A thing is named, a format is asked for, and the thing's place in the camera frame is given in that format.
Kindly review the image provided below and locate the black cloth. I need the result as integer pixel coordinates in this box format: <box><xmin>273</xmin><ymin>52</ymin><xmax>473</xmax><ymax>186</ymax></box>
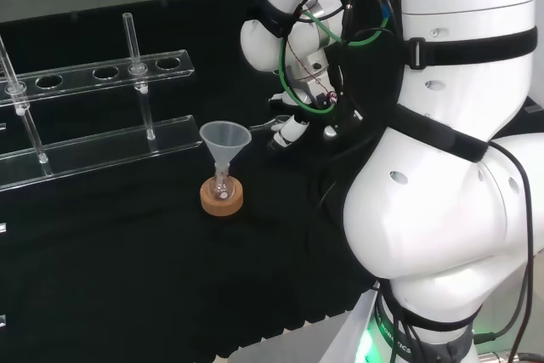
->
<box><xmin>0</xmin><ymin>0</ymin><xmax>386</xmax><ymax>359</ymax></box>

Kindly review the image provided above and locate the green cable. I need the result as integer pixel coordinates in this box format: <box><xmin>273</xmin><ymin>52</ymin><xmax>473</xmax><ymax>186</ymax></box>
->
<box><xmin>278</xmin><ymin>9</ymin><xmax>394</xmax><ymax>116</ymax></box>

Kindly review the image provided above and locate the clear glass weighing funnel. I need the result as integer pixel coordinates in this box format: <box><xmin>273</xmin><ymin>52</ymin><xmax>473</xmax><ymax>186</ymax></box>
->
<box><xmin>248</xmin><ymin>114</ymin><xmax>292</xmax><ymax>133</ymax></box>

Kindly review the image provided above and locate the clear acrylic funnel stand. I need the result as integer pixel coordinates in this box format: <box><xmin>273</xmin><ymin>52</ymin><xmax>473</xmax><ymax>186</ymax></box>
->
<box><xmin>0</xmin><ymin>12</ymin><xmax>203</xmax><ymax>192</ymax></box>

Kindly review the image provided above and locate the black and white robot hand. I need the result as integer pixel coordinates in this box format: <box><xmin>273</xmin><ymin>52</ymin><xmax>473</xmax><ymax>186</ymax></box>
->
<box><xmin>267</xmin><ymin>91</ymin><xmax>315</xmax><ymax>150</ymax></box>

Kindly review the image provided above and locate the small round-bottom glass flask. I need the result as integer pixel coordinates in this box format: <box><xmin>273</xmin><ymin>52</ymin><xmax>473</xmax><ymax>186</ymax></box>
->
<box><xmin>211</xmin><ymin>165</ymin><xmax>235</xmax><ymax>201</ymax></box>

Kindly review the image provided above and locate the long black cable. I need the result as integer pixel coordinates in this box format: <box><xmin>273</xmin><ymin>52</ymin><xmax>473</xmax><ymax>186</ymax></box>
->
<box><xmin>473</xmin><ymin>140</ymin><xmax>536</xmax><ymax>363</ymax></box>

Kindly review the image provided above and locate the cork ring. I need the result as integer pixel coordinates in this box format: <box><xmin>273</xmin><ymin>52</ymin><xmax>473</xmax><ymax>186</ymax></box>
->
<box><xmin>199</xmin><ymin>178</ymin><xmax>247</xmax><ymax>218</ymax></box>

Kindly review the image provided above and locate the translucent plastic funnel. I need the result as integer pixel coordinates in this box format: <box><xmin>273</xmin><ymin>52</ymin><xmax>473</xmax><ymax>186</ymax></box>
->
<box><xmin>199</xmin><ymin>121</ymin><xmax>252</xmax><ymax>173</ymax></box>

